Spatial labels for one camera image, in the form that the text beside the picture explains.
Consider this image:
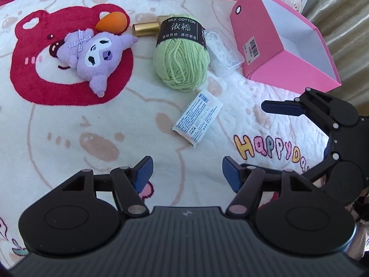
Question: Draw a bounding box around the clear plastic box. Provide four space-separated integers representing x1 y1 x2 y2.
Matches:
204 27 244 77

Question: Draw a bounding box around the green yarn ball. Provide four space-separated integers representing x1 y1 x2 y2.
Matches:
153 14 210 92

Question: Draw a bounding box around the pink cardboard box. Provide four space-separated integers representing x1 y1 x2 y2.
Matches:
230 0 342 94

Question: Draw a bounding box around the small white blue packet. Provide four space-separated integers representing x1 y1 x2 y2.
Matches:
172 89 223 147

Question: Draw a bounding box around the white cartoon bear blanket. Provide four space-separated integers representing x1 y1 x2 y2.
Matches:
0 0 369 269

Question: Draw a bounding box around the beige curtain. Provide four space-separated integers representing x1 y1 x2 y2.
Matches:
304 0 368 114

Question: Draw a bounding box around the purple plush toy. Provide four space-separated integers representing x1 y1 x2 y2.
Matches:
56 29 138 98

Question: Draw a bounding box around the gold cap foundation bottle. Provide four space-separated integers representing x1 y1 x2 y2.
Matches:
132 16 169 38

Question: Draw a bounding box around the orange makeup sponge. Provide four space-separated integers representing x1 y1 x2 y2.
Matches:
95 11 129 34

